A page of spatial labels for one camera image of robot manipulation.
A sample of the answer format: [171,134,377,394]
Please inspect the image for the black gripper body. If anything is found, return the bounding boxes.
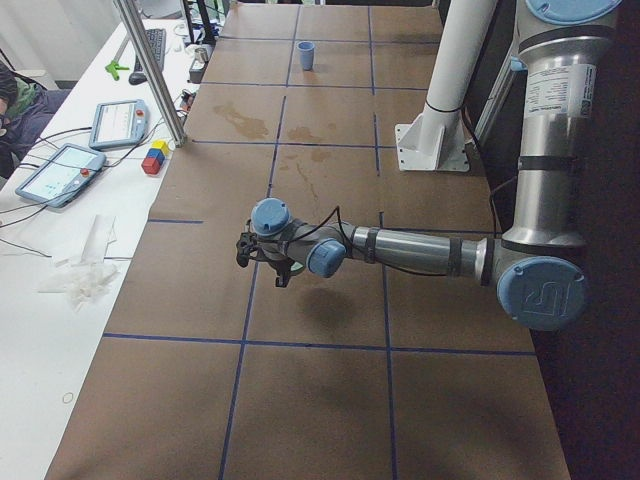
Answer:
[236,231,293,272]

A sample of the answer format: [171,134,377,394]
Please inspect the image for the light blue plastic cup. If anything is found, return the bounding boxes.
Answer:
[296,41,315,71]

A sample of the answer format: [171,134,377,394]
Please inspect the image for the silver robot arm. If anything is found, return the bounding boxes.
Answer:
[236,1,620,331]

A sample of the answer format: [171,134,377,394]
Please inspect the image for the red toy block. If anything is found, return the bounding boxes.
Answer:
[141,155,165,175]

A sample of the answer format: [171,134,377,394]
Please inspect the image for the brown paper table cover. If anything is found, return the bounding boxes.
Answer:
[47,5,569,479]

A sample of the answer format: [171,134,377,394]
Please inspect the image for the blue toy block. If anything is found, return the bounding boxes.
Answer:
[147,148,166,164]

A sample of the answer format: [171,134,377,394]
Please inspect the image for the yellow toy block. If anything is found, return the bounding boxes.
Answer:
[151,140,170,155]

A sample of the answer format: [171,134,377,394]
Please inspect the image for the crumpled white paper towels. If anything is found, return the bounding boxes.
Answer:
[37,213,121,314]

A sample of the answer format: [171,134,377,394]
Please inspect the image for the far teach pendant tablet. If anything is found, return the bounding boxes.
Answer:
[89,99,148,151]

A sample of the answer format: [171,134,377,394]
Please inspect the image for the teach pendant tablet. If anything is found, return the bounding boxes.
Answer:
[15,143,106,208]
[89,99,148,151]

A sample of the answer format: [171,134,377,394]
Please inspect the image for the near teach pendant tablet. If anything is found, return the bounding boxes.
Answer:
[15,143,106,208]

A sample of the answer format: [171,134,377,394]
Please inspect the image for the metal cylinder can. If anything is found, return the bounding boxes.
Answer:
[194,45,211,64]

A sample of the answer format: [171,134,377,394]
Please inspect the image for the black computer mouse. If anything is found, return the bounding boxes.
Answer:
[128,71,147,86]

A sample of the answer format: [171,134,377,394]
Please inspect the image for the green plastic clamp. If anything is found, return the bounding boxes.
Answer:
[105,60,129,81]

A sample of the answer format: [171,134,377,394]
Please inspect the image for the black keyboard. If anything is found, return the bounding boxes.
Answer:
[145,28,166,71]

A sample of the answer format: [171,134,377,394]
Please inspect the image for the seated person in background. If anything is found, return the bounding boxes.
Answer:
[1,62,70,179]

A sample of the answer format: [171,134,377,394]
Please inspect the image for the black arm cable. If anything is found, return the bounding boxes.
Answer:
[299,205,451,276]

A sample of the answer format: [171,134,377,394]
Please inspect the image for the white camera pole with base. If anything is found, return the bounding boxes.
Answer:
[395,0,497,172]

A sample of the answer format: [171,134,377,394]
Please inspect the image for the aluminium frame post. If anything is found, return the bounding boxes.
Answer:
[113,0,187,147]

